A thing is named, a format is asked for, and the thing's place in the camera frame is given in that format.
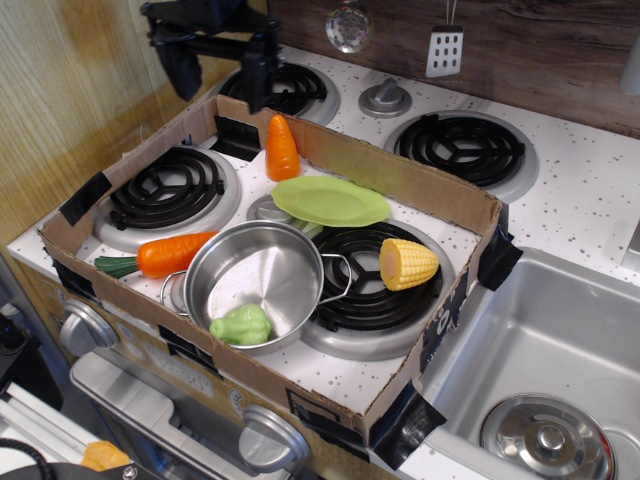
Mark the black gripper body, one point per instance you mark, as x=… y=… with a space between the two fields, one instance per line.
x=210 y=27

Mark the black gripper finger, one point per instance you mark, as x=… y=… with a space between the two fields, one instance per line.
x=260 y=62
x=182 y=68

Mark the green toy broccoli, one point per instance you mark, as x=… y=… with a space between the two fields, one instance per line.
x=246 y=325

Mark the back left stove burner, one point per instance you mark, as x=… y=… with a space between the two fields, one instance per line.
x=294 y=89

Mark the stove burner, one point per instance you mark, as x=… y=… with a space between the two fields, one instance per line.
x=294 y=89
x=186 y=190
x=479 y=148
x=360 y=318

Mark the cardboard fence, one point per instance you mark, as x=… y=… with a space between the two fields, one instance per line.
x=325 y=422

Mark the hanging silver strainer ladle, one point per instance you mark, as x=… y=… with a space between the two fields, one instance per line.
x=349 y=27

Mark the orange toy carrot tip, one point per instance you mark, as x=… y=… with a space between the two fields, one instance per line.
x=282 y=157

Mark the front left stove burner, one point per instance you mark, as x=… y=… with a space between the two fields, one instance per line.
x=186 y=190

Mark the silver top stove knob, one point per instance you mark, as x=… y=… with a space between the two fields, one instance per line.
x=385 y=100

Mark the silver stove knob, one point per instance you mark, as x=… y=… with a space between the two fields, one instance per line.
x=385 y=100
x=265 y=208

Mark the silver center stove knob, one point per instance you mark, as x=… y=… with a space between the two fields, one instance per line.
x=265 y=208

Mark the light green plastic plate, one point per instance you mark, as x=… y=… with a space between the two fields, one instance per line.
x=330 y=201

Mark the hanging silver spatula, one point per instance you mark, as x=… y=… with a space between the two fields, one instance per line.
x=444 y=56

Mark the orange toy carrot with leaves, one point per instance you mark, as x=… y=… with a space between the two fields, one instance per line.
x=157 y=258

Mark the stainless steel pot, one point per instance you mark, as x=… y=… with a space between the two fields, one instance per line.
x=271 y=264

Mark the yellow toy corn cob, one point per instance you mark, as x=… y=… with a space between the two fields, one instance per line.
x=406 y=264

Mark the back right stove burner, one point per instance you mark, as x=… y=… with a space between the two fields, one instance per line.
x=479 y=148

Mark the front right stove burner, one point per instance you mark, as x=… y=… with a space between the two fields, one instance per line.
x=360 y=318

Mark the silver left oven knob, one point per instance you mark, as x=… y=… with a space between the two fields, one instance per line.
x=85 y=330

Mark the silver oven knob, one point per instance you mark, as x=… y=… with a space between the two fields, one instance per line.
x=268 y=443
x=85 y=330

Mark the grey faucet base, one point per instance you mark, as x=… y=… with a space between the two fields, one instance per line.
x=629 y=82

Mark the silver right oven knob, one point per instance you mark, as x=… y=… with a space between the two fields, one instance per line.
x=268 y=443

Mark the silver sink basin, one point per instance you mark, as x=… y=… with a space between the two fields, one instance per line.
x=552 y=328

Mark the orange yellow object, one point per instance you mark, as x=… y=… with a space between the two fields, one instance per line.
x=102 y=455

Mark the steel pot lid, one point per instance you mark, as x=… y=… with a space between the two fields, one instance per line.
x=548 y=437

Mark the silver oven door handle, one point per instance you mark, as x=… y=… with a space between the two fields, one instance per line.
x=169 y=433

